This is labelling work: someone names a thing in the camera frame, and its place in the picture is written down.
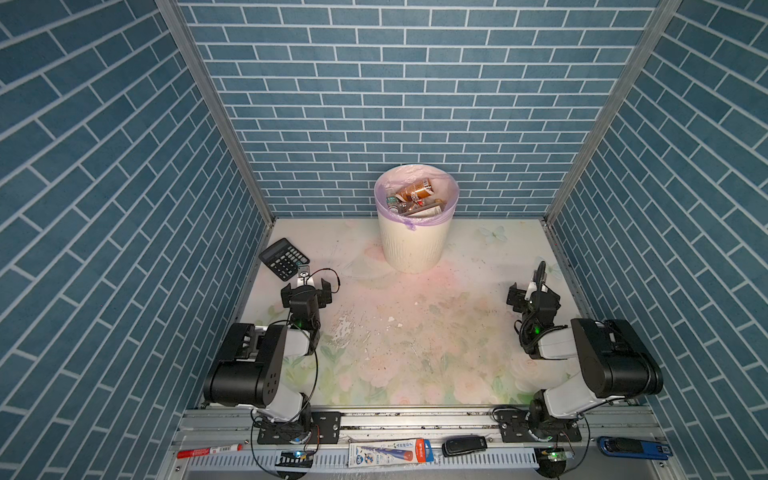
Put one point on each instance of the black stapler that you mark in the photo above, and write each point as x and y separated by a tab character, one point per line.
463	445

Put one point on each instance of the purple plastic bin liner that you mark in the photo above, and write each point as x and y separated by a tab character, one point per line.
446	189

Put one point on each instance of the aluminium rail frame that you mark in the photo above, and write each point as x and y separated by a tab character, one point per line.
219	426

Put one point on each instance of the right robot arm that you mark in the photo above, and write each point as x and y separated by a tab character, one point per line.
614	364

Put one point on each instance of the frosted clear square bottle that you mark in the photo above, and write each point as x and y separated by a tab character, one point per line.
426	211

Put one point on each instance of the packaged toothbrush box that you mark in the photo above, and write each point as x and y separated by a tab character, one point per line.
390	453

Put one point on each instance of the brown coffee bottle upright-lying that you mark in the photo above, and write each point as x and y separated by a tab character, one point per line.
416	191

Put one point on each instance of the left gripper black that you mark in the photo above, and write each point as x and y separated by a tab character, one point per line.
322	295

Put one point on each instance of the white ribbed trash bin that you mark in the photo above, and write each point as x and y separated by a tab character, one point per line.
412	251

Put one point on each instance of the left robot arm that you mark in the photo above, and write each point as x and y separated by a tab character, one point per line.
248	367

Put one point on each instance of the red marker pen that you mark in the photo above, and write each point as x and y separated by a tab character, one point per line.
200	452

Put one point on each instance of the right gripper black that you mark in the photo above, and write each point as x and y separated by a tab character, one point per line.
519	294

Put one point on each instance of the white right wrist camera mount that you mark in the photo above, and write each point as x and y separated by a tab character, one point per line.
535	286

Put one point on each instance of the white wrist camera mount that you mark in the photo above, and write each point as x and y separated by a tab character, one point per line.
304	276
535	286

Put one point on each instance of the black desk calculator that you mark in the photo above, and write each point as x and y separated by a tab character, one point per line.
283	259

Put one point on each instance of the blue utility knife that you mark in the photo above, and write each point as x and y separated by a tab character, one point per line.
620	447

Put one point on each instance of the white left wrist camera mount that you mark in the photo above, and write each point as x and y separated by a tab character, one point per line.
304	276

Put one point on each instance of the clear bottle green white label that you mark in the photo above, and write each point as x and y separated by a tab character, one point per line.
397	205

